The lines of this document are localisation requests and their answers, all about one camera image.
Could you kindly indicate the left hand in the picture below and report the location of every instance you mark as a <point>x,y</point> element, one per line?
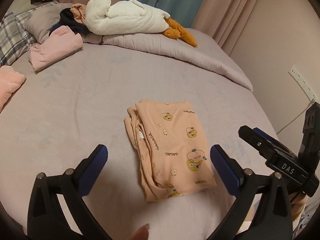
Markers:
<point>142,233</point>

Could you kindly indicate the white goose plush toy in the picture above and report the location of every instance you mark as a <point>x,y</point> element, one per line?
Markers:
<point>131,17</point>

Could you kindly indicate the white wall power strip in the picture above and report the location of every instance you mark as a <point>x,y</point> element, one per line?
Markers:
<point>303,84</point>

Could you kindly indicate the salmon pink folded garment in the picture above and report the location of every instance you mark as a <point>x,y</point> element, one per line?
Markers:
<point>11,81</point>

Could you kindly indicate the plaid pillow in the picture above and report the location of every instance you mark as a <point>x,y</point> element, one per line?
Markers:
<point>15,39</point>

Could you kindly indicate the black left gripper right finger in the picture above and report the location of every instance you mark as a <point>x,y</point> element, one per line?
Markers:
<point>272,219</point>

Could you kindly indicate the mauve folded duvet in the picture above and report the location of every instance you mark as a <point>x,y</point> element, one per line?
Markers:
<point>208,55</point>

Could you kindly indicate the grey mauve pillow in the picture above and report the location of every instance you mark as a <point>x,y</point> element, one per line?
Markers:
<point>43,18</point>

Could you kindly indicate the pink folded ribbed garment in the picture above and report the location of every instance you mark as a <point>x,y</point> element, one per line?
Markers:
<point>60,44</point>

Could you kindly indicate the dark navy garment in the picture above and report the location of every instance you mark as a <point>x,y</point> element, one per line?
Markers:
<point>67,19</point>

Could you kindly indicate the right hand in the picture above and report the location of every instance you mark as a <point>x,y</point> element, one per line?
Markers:
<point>298,205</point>

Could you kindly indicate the peach cartoon print garment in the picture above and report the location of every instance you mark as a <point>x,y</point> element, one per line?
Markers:
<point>172,148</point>

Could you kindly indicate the mauve bed sheet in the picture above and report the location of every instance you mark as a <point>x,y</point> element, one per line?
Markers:
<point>61,114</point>

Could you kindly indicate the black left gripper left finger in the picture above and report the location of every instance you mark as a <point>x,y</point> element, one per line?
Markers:
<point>46,219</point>

